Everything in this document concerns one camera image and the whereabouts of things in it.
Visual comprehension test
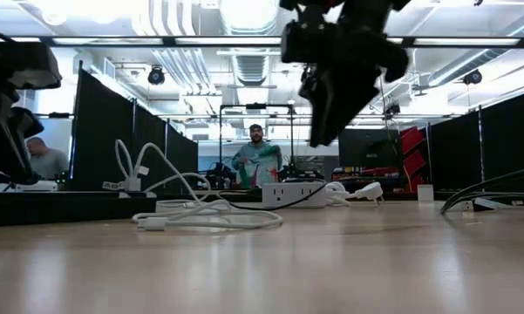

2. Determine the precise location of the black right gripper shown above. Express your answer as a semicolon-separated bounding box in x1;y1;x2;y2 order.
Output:
299;17;410;148

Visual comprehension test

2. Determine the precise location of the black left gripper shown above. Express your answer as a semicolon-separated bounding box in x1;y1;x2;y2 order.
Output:
0;28;63;184

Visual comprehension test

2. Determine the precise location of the long black power strip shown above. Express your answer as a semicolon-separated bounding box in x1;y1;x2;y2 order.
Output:
0;190;262;228

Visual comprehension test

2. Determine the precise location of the white power cord with plug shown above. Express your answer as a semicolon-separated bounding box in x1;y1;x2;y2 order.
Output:
324;181;384;207

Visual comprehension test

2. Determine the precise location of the white outlet cube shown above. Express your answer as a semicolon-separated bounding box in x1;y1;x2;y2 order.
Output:
261;181;328;209

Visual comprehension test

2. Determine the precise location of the black USB cable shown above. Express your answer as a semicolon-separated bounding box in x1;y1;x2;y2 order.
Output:
217;182;329;212

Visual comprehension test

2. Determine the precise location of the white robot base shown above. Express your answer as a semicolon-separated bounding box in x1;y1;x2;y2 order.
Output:
0;180;58;193

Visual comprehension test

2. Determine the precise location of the person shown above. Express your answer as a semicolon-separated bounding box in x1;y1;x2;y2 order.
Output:
25;136;70;181
231;123;284;189

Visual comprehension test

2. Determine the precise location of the black monitor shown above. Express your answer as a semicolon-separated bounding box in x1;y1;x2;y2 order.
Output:
337;128;403;169

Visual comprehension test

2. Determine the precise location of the red shelving rack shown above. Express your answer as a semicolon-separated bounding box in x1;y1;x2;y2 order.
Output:
398;127;429;195

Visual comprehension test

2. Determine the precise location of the green white cloth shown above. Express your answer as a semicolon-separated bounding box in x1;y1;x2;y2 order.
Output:
237;146;281;189

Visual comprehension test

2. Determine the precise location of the black rig crossbar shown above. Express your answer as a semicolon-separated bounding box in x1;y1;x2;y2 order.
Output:
0;36;524;49

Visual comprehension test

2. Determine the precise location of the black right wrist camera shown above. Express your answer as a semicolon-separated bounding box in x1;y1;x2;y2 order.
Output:
281;19;332;65

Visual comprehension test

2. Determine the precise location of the silver air duct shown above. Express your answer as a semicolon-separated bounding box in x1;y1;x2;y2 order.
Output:
220;0;281;87

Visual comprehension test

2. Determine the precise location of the black cable bundle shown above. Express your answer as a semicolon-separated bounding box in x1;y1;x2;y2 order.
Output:
439;164;524;215

